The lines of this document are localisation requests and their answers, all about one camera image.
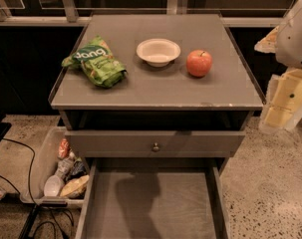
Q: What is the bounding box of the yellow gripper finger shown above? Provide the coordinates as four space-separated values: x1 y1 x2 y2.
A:
259 68 302 133

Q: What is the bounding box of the red apple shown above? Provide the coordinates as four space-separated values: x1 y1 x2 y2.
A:
186 50 212 78

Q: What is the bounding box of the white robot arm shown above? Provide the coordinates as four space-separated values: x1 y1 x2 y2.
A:
254 0 302 133

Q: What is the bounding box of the grey drawer cabinet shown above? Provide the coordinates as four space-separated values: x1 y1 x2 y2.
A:
47 13 267 171

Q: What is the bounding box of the grey top drawer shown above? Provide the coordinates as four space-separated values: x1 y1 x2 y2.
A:
65 130 245 158

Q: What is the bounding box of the open grey middle drawer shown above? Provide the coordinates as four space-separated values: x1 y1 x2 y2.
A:
76 158 231 239

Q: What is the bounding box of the white bowl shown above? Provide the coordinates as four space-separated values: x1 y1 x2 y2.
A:
137 39 180 68

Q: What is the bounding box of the green chip bag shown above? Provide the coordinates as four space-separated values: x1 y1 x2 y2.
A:
62 36 127 89

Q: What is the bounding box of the red can in bin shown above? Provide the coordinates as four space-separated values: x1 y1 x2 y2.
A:
58 138 70 159

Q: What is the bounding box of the yellow snack bag in bin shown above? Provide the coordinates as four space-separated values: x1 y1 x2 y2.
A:
60 175 90 198

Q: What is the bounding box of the white cup in bin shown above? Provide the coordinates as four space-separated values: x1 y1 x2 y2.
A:
44 175 65 197

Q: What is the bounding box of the black cable on floor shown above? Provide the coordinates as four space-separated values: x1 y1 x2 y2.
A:
0 134 75 239

